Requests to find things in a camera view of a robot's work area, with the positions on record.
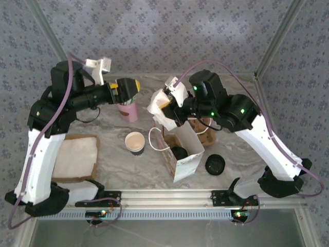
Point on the white paper napkin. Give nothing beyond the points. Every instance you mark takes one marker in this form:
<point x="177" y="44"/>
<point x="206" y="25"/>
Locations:
<point x="156" y="103"/>

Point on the black lidded coffee cup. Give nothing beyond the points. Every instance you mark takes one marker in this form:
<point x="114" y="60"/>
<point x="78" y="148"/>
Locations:
<point x="179" y="152"/>

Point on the white printed paper bag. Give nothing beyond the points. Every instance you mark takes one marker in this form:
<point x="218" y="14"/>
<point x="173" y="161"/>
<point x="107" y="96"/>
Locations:
<point x="187" y="164"/>

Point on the paper coffee cup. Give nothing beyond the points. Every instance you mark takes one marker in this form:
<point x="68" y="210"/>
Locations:
<point x="135" y="142"/>

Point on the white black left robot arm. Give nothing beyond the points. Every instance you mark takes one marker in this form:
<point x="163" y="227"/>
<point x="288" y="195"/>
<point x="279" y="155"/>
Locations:
<point x="38" y="159"/>

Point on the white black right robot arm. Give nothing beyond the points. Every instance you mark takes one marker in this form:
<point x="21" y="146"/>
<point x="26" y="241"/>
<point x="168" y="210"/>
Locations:
<point x="267" y="146"/>

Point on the pink holder cup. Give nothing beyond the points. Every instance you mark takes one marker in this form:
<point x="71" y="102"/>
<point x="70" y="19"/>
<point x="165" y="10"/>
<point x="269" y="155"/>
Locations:
<point x="129" y="113"/>

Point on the white napkin stack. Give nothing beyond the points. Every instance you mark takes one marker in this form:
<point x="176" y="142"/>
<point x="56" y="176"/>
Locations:
<point x="77" y="157"/>

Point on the black cup lid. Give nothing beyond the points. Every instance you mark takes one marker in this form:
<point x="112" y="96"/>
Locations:
<point x="215" y="165"/>

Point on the white napkin on tray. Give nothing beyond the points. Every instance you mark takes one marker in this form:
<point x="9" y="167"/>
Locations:
<point x="97" y="154"/>

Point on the grey metal panel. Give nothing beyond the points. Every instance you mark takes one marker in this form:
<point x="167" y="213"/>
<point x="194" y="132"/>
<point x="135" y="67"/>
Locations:
<point x="180" y="234"/>

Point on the small LED circuit board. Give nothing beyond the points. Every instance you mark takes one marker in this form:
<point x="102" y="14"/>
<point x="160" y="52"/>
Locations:
<point x="242" y="214"/>
<point x="96" y="213"/>

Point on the aluminium back rail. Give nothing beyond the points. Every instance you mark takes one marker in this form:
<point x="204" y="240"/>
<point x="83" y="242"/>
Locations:
<point x="144" y="74"/>

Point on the aluminium side rail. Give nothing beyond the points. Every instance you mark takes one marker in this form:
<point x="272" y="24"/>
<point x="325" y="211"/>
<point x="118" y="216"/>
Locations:
<point x="263" y="92"/>

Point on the aluminium frame post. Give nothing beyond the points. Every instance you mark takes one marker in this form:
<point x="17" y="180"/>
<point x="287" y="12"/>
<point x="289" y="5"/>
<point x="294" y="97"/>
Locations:
<point x="51" y="33"/>
<point x="277" y="38"/>

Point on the aluminium mounting rail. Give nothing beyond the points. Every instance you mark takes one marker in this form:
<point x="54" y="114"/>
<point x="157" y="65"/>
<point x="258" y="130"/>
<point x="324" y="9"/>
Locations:
<point x="167" y="198"/>

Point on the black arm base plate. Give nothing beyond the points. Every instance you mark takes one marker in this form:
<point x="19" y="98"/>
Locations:
<point x="218" y="198"/>
<point x="114" y="196"/>

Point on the aluminium frame leg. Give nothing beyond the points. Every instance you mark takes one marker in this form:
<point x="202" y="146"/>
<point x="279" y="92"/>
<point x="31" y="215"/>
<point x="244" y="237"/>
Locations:
<point x="29" y="231"/>
<point x="304" y="226"/>

